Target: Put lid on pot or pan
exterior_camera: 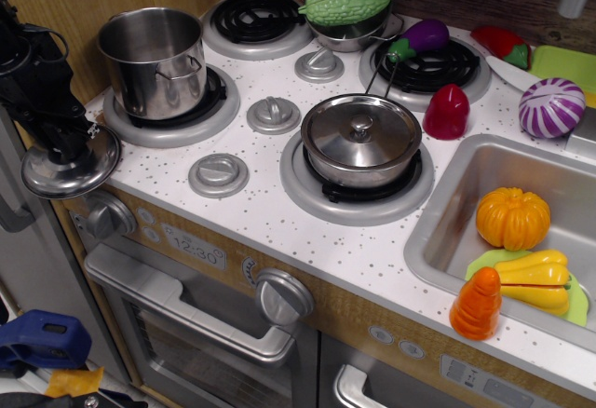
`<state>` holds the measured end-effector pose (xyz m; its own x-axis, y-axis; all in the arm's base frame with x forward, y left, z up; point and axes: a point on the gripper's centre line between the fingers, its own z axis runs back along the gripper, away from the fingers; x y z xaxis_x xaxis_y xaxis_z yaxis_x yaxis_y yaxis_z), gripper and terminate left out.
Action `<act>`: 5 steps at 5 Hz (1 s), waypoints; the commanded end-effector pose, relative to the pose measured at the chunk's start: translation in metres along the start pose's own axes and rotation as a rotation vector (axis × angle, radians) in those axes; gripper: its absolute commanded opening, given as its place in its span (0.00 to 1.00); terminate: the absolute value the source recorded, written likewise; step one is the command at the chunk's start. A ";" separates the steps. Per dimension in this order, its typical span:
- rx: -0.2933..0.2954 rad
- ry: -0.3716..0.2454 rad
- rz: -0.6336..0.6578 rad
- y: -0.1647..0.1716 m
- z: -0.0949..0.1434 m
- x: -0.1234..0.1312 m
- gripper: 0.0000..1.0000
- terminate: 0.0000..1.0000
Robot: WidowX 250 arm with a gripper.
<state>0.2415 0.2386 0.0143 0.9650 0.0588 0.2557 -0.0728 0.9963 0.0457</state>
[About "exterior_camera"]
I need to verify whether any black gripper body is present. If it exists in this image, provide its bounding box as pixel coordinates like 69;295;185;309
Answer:
36;102;98;147

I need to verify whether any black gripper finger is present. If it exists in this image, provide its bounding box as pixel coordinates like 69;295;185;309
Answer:
48;135;75;164
74;126;100;159

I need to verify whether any large steel pot lid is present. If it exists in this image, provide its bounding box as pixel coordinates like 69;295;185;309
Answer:
20;125;122;199

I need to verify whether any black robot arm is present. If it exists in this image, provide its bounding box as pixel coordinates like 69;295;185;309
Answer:
1;0;99;161

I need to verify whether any tall steel stock pot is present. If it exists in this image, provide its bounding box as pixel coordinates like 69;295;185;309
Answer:
98;7;207;120

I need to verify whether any steel frying pan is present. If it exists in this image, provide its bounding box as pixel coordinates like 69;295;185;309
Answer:
300;51;424;190

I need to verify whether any small steel pan lid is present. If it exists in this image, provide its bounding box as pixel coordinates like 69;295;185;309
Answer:
306;102;416;168

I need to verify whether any steel bowl pan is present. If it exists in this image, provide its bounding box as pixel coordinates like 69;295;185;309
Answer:
303;0;404;52

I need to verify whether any grey oven knob left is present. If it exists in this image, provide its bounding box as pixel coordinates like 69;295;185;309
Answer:
86;190;137;239

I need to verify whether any grey oven knob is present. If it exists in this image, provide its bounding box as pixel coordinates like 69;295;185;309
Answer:
255;267;315;327
86;190;137;239

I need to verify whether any grey stovetop knob front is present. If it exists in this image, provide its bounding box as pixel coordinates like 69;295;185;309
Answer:
188;153;250;198

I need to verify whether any grey stovetop knob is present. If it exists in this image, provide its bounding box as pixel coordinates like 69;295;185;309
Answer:
247;96;302;135
188;153;250;198
294;48;345;84

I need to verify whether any front left stove burner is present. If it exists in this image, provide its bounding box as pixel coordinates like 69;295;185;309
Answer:
103;66;240;149

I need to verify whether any stove burner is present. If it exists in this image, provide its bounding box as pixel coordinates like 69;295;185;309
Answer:
202;0;313;61
279;134;434;227
103;66;240;149
359;38;492;113

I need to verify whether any blue plastic clamp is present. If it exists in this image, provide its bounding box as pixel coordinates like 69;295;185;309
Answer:
1;310;92;377

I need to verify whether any grey stovetop knob middle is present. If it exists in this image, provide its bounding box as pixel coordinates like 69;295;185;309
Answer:
247;96;302;135

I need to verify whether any back left stove burner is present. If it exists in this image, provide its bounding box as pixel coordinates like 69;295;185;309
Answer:
202;0;313;61

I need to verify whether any yellow cloth piece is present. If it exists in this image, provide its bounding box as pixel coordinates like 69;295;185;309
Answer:
45;367;104;398

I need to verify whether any grey stovetop knob rear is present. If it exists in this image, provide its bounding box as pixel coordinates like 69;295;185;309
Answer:
294;48;345;84

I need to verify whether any grey oven knob right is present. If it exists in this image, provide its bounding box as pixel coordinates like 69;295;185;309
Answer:
255;267;315;327

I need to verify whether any green toy bitter gourd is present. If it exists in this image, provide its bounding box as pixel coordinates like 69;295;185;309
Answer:
298;0;391;27

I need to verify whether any front right stove burner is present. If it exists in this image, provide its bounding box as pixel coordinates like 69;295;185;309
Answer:
279;134;434;227

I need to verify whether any purple toy eggplant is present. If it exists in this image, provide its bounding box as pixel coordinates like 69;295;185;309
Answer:
386;19;450;63

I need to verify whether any red toy pepper half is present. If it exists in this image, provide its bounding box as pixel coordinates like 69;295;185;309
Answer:
423;84;470;141

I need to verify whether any grey toy sink basin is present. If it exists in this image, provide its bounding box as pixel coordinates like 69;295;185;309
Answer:
402;133;596;353

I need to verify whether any back right stove burner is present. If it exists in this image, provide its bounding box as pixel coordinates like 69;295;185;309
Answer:
359;38;492;113

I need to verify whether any red toy chili pepper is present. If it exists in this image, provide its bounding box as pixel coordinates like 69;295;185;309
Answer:
470;25;532;71

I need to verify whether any orange toy carrot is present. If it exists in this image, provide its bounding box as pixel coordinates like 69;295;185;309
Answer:
450;266;502;341

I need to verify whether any orange toy pumpkin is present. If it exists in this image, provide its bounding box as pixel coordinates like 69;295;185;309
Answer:
476;187;551;251

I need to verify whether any white toy knife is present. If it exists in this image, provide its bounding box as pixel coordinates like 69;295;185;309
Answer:
485;56;540;92

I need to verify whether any purple white toy onion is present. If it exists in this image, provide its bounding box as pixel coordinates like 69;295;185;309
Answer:
519;77;586;139

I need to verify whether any green plastic cutting board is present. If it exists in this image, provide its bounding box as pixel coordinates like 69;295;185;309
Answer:
529;46;596;108

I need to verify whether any yellow toy bell pepper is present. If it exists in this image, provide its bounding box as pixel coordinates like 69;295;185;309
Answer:
494;250;571;316

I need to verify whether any light green plastic plate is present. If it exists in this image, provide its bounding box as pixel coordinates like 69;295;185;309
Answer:
465;249;589;327

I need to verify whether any grey oven door handle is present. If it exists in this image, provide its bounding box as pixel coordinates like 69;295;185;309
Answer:
85;244;295;368

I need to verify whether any grey dishwasher door handle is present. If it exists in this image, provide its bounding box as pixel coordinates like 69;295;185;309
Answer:
333;364;380;408

